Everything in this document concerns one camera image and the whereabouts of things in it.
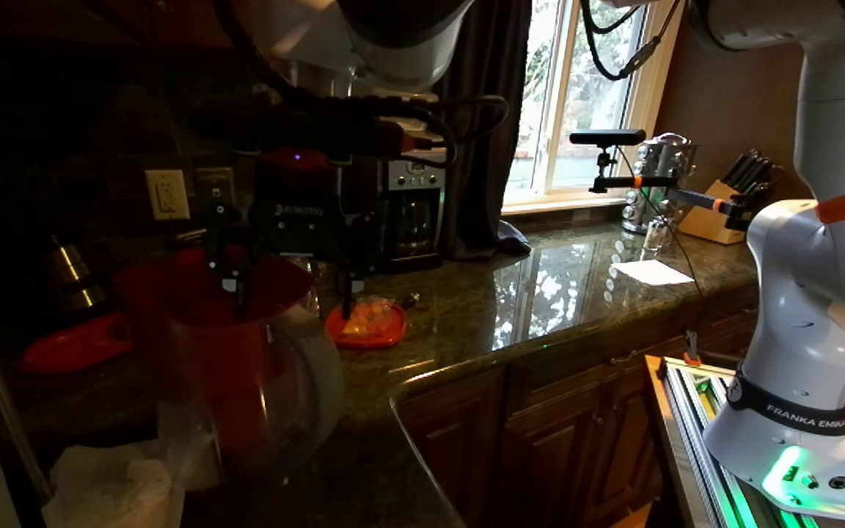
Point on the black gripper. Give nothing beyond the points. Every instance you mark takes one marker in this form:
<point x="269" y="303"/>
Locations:
<point x="302" y="203"/>

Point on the red lidded clear water jug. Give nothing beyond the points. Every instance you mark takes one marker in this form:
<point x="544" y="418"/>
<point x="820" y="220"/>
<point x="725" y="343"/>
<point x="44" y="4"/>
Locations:
<point x="255" y="365"/>

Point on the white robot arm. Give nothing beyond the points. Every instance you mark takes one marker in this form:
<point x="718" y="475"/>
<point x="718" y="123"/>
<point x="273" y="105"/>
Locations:
<point x="784" y="420"/>

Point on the silver black coffee maker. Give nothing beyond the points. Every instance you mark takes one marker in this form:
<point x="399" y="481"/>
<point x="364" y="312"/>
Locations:
<point x="411" y="198"/>

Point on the white paper napkin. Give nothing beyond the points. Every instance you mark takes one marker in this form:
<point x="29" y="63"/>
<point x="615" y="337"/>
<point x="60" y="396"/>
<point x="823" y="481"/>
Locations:
<point x="651" y="272"/>

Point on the wooden cabinet drawers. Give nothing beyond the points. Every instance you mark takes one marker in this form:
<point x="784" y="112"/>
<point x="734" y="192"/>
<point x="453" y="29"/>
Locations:
<point x="561" y="437"/>

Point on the wooden knife block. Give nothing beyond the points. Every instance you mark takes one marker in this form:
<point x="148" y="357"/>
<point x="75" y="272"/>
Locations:
<point x="725" y="208"/>

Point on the white wall outlet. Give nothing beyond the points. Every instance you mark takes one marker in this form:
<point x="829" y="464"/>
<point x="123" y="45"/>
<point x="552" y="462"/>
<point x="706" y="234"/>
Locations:
<point x="169" y="195"/>

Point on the black camera on stand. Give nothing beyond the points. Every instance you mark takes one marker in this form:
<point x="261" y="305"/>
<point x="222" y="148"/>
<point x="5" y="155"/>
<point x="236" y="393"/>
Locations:
<point x="665" y="158"/>

